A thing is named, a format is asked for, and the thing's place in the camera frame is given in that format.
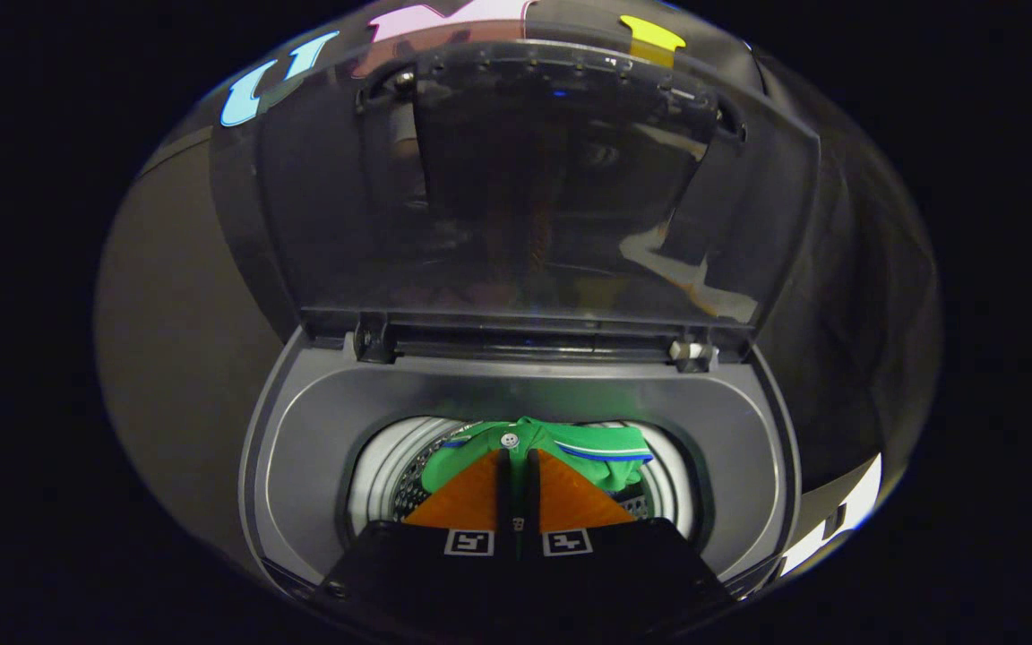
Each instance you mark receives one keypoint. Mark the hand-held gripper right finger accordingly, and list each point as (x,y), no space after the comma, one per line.
(614,582)

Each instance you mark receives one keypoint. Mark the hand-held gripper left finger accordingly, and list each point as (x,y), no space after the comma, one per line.
(426,582)

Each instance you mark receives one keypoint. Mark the green polo shirt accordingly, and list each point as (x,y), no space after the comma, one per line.
(588,448)

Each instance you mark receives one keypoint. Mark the grey washing machine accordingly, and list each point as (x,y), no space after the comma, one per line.
(319,448)

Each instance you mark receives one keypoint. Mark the dark translucent washing machine lid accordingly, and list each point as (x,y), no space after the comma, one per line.
(525,197)

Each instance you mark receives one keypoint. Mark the white panel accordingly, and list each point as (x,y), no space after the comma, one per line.
(852,511)

